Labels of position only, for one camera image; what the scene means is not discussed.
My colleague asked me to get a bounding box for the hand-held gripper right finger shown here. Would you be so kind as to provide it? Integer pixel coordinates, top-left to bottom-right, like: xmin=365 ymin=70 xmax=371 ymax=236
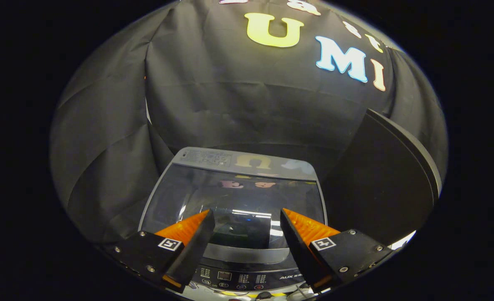
xmin=280 ymin=208 xmax=394 ymax=294

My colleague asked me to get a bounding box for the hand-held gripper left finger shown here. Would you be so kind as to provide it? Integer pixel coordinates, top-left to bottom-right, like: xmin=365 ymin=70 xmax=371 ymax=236
xmin=113 ymin=209 xmax=216 ymax=294

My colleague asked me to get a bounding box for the grey washing machine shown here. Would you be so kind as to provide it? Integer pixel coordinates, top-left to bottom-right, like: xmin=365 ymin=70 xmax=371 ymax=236
xmin=137 ymin=146 xmax=329 ymax=295

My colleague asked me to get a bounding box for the beige cabinet with black top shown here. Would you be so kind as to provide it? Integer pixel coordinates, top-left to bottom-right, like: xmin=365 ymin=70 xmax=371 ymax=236
xmin=321 ymin=109 xmax=443 ymax=253

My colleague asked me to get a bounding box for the black backdrop cloth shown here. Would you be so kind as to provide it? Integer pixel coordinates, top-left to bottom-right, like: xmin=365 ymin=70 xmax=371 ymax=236
xmin=49 ymin=0 xmax=448 ymax=245

